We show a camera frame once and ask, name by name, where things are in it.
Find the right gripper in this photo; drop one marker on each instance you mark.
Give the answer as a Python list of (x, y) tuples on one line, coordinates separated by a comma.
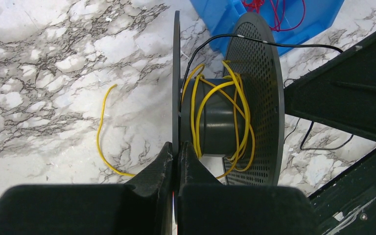
[(341, 93)]

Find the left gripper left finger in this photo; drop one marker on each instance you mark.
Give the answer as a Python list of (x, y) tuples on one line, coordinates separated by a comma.
[(141, 206)]

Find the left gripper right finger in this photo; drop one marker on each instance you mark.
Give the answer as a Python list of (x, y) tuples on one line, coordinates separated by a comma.
[(207, 207)]

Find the black cable spool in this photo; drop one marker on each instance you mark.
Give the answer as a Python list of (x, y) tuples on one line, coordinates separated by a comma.
[(239, 117)]

